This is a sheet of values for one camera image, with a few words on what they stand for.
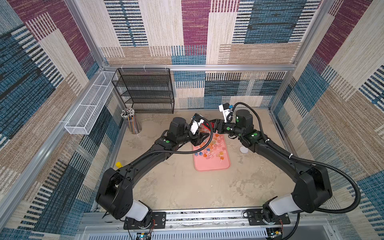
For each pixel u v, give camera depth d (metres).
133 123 1.00
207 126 0.73
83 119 0.69
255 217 0.73
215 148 0.99
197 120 0.66
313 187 0.42
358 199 0.39
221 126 0.68
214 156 0.95
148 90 1.11
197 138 0.69
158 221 0.75
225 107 0.71
